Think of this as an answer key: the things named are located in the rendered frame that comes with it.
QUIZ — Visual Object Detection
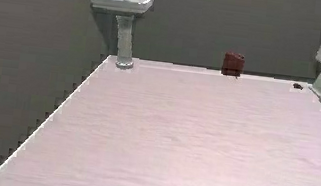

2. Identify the dark red bin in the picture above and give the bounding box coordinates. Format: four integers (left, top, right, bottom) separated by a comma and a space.
220, 50, 247, 78

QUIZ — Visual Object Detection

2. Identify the white pedestal sink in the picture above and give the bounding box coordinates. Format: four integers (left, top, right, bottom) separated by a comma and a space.
82, 0, 155, 72

